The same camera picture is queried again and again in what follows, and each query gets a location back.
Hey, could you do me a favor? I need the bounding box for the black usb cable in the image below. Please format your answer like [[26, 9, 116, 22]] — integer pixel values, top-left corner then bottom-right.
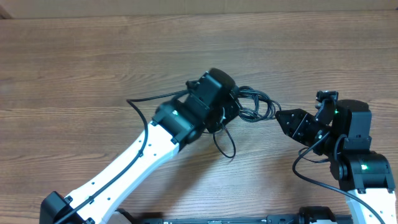
[[234, 85, 282, 123]]

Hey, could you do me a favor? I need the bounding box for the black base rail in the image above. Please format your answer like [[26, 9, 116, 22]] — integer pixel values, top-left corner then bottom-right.
[[117, 206, 354, 224]]

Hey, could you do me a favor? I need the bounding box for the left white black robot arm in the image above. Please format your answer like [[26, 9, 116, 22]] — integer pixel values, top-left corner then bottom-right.
[[39, 68, 239, 223]]

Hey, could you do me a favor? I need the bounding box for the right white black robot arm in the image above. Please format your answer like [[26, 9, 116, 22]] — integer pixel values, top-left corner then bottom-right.
[[275, 98, 397, 223]]

